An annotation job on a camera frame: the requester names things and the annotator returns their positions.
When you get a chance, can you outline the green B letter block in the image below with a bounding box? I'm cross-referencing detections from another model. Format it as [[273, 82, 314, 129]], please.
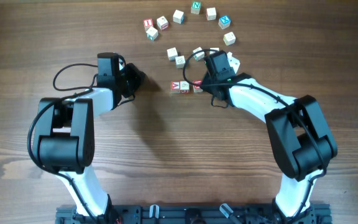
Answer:
[[193, 47, 204, 61]]

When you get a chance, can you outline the red M letter block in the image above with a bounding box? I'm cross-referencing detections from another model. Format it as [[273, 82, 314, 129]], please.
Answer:
[[193, 80, 203, 93]]

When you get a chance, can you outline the red Q picture block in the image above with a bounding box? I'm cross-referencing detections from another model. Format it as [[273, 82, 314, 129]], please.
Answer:
[[180, 81, 190, 93]]

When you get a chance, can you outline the blue E letter block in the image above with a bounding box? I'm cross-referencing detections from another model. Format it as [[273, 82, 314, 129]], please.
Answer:
[[175, 55, 186, 69]]

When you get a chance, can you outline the red A letter block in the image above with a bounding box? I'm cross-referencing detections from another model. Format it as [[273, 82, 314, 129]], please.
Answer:
[[170, 81, 181, 93]]

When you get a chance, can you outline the green E W block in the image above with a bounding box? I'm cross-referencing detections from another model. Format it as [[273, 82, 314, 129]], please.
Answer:
[[167, 47, 178, 61]]

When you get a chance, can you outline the green N letter block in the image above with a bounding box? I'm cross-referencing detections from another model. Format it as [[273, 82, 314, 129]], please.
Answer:
[[191, 1, 201, 14]]

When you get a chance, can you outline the red-sided Z block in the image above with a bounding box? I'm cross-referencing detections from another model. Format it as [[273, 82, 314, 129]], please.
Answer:
[[209, 48, 219, 54]]

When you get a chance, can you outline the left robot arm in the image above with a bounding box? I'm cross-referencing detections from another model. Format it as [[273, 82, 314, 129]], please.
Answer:
[[27, 52, 146, 223]]

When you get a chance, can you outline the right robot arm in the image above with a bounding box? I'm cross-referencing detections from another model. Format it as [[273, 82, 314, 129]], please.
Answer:
[[201, 50, 337, 223]]

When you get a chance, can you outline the yellow-sided picture block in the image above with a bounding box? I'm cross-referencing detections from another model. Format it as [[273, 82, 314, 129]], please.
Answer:
[[223, 32, 236, 45]]

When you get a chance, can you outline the blue X letter block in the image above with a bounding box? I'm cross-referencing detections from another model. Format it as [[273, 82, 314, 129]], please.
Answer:
[[218, 15, 231, 29]]

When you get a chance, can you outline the green J letter block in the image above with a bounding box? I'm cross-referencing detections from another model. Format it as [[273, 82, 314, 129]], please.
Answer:
[[146, 27, 158, 41]]

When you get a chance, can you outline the red-sided plain top block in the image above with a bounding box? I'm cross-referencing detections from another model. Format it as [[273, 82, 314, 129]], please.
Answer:
[[206, 7, 217, 21]]

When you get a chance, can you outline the red I letter block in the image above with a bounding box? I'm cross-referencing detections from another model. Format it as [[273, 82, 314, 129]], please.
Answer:
[[143, 19, 154, 31]]

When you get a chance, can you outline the plain blue-sided block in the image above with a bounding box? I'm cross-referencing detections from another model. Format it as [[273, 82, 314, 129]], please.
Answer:
[[173, 10, 185, 24]]

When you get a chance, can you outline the red 6 number block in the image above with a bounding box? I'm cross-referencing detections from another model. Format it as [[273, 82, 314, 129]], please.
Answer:
[[157, 16, 169, 30]]

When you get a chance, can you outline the black right camera cable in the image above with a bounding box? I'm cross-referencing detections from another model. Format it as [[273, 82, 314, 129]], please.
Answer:
[[182, 49, 328, 218]]

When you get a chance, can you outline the black camera cable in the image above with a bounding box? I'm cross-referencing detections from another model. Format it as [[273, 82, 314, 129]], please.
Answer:
[[182, 49, 328, 218], [26, 63, 117, 220]]

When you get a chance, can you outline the black left camera cable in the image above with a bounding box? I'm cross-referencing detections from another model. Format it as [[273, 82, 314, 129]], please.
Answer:
[[26, 63, 117, 220]]

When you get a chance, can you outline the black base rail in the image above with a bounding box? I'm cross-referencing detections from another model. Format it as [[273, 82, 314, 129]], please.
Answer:
[[55, 204, 333, 224]]

